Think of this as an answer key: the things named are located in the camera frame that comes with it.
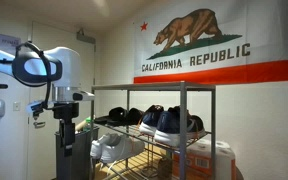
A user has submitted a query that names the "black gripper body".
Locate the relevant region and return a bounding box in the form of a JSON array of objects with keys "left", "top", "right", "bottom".
[{"left": 52, "top": 101, "right": 81, "bottom": 134}]

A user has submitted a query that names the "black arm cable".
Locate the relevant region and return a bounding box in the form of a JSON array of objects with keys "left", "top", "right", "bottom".
[{"left": 15, "top": 41, "right": 54, "bottom": 110}]

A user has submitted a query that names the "orange paper towel pack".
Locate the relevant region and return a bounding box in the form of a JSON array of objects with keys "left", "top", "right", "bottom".
[{"left": 172, "top": 138, "right": 238, "bottom": 180}]

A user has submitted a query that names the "metal door closer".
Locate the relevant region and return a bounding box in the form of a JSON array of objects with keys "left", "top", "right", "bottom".
[{"left": 75, "top": 27, "right": 97, "bottom": 45}]

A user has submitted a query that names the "California Republic flag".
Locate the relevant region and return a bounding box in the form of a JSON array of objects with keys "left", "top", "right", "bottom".
[{"left": 132, "top": 0, "right": 288, "bottom": 85}]

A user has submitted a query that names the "black backpack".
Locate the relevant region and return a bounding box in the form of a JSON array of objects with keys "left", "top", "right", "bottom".
[{"left": 156, "top": 156, "right": 174, "bottom": 180}]

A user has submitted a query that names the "black slide sandal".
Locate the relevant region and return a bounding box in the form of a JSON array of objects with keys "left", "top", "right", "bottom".
[
  {"left": 94, "top": 106, "right": 129, "bottom": 127},
  {"left": 123, "top": 107, "right": 145, "bottom": 126}
]

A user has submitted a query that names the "green lid plastic jar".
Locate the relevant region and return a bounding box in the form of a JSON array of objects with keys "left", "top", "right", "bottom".
[{"left": 83, "top": 116, "right": 94, "bottom": 132}]

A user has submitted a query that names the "metal door handle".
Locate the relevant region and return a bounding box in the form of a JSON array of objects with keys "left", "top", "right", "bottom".
[{"left": 32, "top": 120, "right": 47, "bottom": 130}]

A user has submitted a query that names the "white light switch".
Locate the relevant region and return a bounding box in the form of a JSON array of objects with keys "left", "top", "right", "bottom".
[{"left": 12, "top": 101, "right": 22, "bottom": 112}]

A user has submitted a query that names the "brown cardboard tube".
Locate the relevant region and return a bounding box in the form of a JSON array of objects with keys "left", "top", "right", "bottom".
[{"left": 74, "top": 118, "right": 92, "bottom": 133}]

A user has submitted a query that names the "paper sign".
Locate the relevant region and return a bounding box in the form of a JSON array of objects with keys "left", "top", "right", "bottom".
[{"left": 0, "top": 31, "right": 22, "bottom": 48}]

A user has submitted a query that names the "navy sneaker white sole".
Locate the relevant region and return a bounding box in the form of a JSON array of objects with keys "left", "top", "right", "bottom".
[
  {"left": 138, "top": 104, "right": 165, "bottom": 137},
  {"left": 153, "top": 105, "right": 207, "bottom": 148}
]

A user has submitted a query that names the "white door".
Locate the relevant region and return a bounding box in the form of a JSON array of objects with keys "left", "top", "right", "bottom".
[{"left": 26, "top": 21, "right": 97, "bottom": 180}]

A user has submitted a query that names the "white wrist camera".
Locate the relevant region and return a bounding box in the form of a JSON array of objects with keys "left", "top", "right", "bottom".
[{"left": 25, "top": 99, "right": 56, "bottom": 118}]

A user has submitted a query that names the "grey metal shoe rack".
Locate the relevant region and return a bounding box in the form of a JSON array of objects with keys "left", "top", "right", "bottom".
[{"left": 90, "top": 81, "right": 217, "bottom": 180}]

